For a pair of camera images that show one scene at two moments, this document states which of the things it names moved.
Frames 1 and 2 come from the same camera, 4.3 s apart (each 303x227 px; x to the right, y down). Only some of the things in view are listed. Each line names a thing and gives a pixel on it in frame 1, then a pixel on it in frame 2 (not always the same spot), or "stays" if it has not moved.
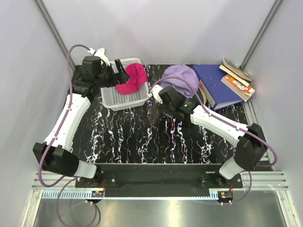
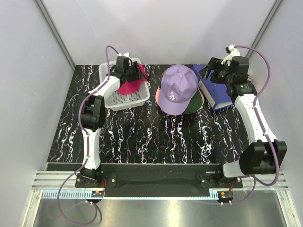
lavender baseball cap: x=184 y=72 stays
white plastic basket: x=115 y=100 stays
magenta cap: x=138 y=76 stays
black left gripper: x=123 y=76 -> x=137 y=73
